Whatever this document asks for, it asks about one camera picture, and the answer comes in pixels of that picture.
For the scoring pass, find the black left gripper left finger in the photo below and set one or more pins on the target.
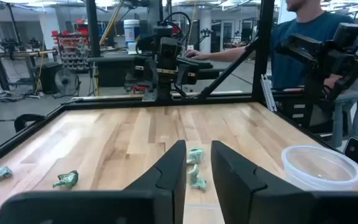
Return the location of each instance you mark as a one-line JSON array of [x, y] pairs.
[[154, 199]]

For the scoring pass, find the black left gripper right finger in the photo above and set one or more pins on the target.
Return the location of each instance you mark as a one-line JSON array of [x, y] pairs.
[[259, 199]]

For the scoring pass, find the green sweetener packet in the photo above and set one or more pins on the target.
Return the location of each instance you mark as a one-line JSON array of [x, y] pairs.
[[197, 182], [195, 155]]

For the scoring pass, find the dark green packet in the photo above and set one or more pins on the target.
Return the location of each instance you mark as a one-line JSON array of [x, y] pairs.
[[67, 179]]

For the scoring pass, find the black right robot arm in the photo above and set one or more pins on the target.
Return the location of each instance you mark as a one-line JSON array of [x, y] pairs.
[[166, 81]]

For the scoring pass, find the round clear plastic container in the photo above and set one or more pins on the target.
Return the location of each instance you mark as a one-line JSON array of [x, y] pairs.
[[322, 183]]

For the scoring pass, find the black box white labels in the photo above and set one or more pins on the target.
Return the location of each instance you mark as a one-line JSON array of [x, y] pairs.
[[291, 112]]

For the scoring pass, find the silver aluminium bar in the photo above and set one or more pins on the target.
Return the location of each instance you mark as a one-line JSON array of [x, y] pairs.
[[268, 93]]

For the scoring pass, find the red clamp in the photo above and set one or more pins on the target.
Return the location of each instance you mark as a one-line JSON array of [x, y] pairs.
[[140, 89]]

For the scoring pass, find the dark workbench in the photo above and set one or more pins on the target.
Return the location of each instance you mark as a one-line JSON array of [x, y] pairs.
[[117, 59]]

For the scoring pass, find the black floor fan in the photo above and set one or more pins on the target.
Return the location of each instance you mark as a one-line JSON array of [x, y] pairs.
[[66, 81]]

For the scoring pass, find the small white box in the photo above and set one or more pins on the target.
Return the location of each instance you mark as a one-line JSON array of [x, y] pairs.
[[132, 47]]

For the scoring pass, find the black computer tower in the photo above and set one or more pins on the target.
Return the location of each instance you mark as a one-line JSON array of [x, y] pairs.
[[47, 77]]

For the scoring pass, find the person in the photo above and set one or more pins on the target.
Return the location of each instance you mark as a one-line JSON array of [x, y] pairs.
[[306, 37]]

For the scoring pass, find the white tub blue label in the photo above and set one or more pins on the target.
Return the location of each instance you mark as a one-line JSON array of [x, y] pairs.
[[131, 31]]

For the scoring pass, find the red grey parts bin rack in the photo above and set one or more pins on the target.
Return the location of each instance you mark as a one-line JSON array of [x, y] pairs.
[[71, 46]]

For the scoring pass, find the yellow pole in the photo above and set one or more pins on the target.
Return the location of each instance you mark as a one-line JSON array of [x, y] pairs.
[[110, 23]]

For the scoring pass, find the wooden workbench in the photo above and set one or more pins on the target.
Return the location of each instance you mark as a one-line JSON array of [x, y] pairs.
[[23, 54]]

